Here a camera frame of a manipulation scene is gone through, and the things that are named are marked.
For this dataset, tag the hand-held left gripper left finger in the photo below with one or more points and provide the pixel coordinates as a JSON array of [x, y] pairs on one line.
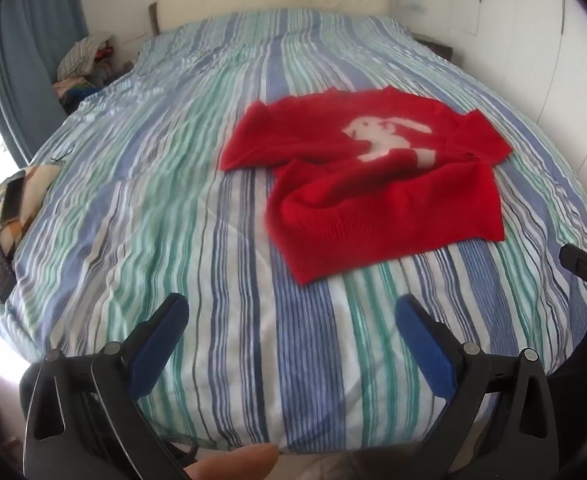
[[153, 345]]

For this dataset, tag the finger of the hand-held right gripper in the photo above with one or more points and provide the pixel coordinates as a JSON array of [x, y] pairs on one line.
[[586, 262]]

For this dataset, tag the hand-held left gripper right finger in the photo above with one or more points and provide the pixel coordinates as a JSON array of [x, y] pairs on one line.
[[426, 345]]

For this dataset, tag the red sweater with white rabbit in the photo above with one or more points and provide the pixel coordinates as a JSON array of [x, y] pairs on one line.
[[373, 200]]

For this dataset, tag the pile of mixed clothes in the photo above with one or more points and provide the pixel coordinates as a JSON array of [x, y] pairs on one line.
[[80, 67]]

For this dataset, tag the person's left hand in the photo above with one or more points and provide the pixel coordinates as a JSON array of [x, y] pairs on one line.
[[238, 460]]

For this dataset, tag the striped blue green bed blanket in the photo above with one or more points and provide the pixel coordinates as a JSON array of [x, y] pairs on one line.
[[173, 210]]

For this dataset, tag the white wardrobe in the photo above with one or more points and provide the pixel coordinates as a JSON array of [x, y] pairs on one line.
[[533, 50]]

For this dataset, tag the patterned multicolour cloth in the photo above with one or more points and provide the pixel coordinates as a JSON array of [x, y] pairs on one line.
[[35, 185]]

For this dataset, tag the smartphone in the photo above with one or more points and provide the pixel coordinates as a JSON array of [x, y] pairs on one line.
[[13, 200]]

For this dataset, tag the blue curtain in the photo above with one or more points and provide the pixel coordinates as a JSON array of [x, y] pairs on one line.
[[33, 35]]

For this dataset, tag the white wall socket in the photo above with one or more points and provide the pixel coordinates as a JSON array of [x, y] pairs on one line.
[[416, 2]]

